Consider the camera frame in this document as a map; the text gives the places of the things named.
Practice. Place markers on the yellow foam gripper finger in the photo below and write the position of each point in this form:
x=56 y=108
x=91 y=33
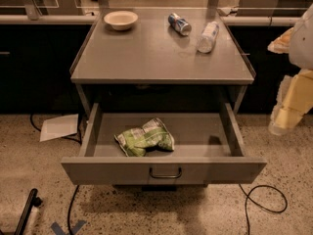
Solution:
x=294 y=100
x=281 y=44

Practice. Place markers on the green jalapeno chip bag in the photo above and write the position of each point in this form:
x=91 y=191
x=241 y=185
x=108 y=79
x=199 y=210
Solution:
x=135 y=142

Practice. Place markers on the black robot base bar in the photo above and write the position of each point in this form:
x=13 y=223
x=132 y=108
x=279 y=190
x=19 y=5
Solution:
x=33 y=201

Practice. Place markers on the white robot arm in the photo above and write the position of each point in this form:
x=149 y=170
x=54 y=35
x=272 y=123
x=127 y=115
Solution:
x=301 y=45

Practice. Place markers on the grey open top drawer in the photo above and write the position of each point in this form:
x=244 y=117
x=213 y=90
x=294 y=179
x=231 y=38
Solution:
x=208 y=147

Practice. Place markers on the grey cabinet counter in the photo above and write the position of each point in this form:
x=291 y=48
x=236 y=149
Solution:
x=152 y=52

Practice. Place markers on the dark background table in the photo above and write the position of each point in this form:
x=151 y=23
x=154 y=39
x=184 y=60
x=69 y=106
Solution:
x=273 y=8

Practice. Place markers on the blue silver soda can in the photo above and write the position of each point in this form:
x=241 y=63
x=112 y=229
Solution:
x=179 y=24

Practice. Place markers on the white paper bowl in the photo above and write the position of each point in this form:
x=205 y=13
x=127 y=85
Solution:
x=121 y=20

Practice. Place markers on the white paper sheet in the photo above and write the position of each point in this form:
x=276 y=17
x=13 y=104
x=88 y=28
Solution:
x=58 y=127

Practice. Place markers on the metal rail right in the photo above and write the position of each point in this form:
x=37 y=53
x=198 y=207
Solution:
x=260 y=21

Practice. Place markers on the metal rail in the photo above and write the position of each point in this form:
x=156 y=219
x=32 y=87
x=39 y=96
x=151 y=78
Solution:
x=260 y=21
x=53 y=19

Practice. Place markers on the black drawer handle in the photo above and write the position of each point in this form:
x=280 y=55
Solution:
x=175 y=175

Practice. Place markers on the metal rail left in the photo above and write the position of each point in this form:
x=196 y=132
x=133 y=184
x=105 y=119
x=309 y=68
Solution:
x=53 y=19

